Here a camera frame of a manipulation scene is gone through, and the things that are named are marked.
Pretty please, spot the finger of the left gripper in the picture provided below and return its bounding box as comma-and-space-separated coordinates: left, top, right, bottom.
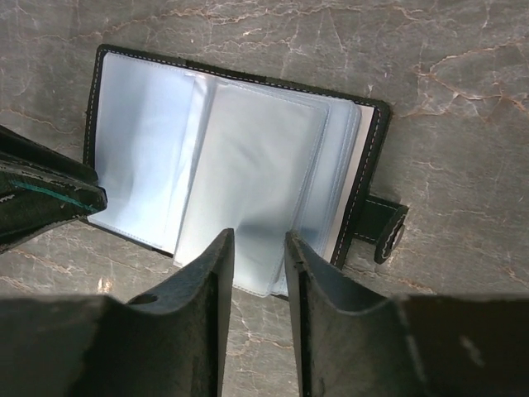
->
1, 126, 98, 184
1, 152, 107, 252

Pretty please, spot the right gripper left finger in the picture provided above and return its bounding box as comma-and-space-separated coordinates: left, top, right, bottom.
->
1, 228, 235, 396

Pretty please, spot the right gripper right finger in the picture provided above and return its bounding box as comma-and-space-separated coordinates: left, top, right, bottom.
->
284, 232, 528, 396

